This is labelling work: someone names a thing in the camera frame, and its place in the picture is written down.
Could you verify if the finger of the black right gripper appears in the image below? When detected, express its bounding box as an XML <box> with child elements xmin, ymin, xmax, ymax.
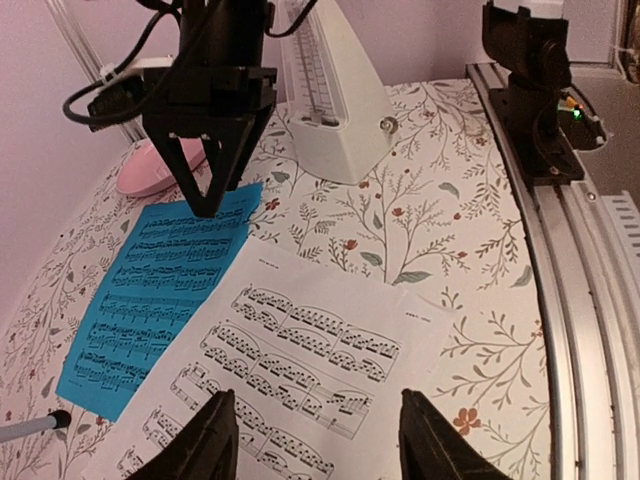
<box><xmin>148</xmin><ymin>132</ymin><xmax>213</xmax><ymax>218</ymax></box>
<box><xmin>200</xmin><ymin>112</ymin><xmax>272</xmax><ymax>218</ymax></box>

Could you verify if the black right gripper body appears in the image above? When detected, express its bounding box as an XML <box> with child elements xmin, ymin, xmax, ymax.
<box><xmin>142</xmin><ymin>1</ymin><xmax>277</xmax><ymax>138</ymax></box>

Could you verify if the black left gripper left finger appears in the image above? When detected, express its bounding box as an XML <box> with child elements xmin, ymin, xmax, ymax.
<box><xmin>129</xmin><ymin>390</ymin><xmax>238</xmax><ymax>480</ymax></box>

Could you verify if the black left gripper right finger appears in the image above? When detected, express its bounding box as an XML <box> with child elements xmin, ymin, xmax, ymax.
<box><xmin>398</xmin><ymin>389</ymin><xmax>509</xmax><ymax>480</ymax></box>

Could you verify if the white sheet music page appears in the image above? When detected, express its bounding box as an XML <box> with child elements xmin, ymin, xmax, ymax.
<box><xmin>83</xmin><ymin>239</ymin><xmax>455</xmax><ymax>479</ymax></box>

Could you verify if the pink plate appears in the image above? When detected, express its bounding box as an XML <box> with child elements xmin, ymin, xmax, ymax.
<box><xmin>116</xmin><ymin>139</ymin><xmax>176</xmax><ymax>198</ymax></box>

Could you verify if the white metronome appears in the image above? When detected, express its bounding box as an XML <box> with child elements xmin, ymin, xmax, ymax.
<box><xmin>281</xmin><ymin>1</ymin><xmax>399</xmax><ymax>185</ymax></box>

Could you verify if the blue sheet music page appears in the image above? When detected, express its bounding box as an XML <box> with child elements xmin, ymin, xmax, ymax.
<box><xmin>56</xmin><ymin>183</ymin><xmax>262</xmax><ymax>421</ymax></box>

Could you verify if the floral table mat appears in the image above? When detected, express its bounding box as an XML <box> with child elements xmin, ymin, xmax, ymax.
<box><xmin>1</xmin><ymin>80</ymin><xmax>551</xmax><ymax>479</ymax></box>

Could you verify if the right aluminium frame post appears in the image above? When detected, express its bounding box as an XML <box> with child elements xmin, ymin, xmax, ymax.
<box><xmin>47</xmin><ymin>0</ymin><xmax>146</xmax><ymax>144</ymax></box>

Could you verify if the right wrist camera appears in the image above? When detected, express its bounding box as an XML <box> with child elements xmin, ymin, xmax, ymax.
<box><xmin>87</xmin><ymin>75</ymin><xmax>146</xmax><ymax>118</ymax></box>

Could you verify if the black right cable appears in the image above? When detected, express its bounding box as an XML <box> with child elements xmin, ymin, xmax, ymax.
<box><xmin>62</xmin><ymin>0</ymin><xmax>321</xmax><ymax>134</ymax></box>

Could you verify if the aluminium front rail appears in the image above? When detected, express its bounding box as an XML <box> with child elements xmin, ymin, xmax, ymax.
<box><xmin>466</xmin><ymin>63</ymin><xmax>639</xmax><ymax>479</ymax></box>

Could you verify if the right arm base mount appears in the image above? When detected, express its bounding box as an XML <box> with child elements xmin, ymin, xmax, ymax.
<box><xmin>489</xmin><ymin>84</ymin><xmax>607</xmax><ymax>187</ymax></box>

